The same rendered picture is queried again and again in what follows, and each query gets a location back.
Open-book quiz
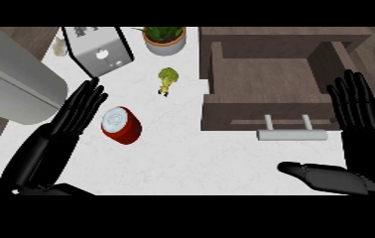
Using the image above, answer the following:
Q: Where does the brown wooden drawer front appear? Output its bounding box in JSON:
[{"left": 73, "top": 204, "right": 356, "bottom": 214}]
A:
[{"left": 200, "top": 93, "right": 343, "bottom": 132}]

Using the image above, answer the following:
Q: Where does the brown wooden drawer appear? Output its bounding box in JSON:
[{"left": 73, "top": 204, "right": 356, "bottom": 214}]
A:
[
  {"left": 209, "top": 41, "right": 364, "bottom": 97},
  {"left": 200, "top": 93, "right": 343, "bottom": 132}
]

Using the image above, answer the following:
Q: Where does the green broccoli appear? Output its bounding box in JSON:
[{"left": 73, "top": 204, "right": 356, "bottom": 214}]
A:
[{"left": 155, "top": 66, "right": 181, "bottom": 98}]

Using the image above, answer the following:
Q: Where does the brown wooden cabinet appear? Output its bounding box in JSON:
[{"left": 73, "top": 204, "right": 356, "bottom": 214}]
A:
[{"left": 198, "top": 26, "right": 375, "bottom": 91}]

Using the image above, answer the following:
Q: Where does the green plant in grey pot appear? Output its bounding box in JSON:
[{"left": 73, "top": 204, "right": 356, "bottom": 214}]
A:
[{"left": 130, "top": 26, "right": 188, "bottom": 57}]

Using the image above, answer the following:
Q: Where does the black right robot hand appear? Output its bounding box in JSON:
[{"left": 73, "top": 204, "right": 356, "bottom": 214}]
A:
[{"left": 277, "top": 68, "right": 375, "bottom": 196}]

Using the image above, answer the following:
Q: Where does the large pale grey appliance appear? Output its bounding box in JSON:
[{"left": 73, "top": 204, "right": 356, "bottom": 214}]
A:
[{"left": 0, "top": 29, "right": 70, "bottom": 126}]

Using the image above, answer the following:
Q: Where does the red can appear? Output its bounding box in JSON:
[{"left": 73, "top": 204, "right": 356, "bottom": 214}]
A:
[{"left": 99, "top": 105, "right": 144, "bottom": 146}]

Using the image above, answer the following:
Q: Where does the small white bottle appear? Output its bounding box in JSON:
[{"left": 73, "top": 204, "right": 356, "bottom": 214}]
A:
[{"left": 52, "top": 36, "right": 70, "bottom": 58}]

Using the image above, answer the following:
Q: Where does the silver toaster with black trim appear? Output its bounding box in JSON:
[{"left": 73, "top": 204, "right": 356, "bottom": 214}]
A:
[{"left": 61, "top": 26, "right": 136, "bottom": 79}]

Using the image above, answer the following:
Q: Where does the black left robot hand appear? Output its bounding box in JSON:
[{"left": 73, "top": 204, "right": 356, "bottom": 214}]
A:
[{"left": 0, "top": 76, "right": 110, "bottom": 196}]

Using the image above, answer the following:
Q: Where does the pale grey drawer handle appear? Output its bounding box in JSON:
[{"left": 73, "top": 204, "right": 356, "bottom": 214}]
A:
[{"left": 257, "top": 113, "right": 330, "bottom": 142}]

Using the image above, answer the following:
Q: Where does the brown wooden panel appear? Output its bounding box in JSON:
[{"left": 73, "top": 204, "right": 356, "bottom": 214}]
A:
[{"left": 0, "top": 26, "right": 62, "bottom": 61}]

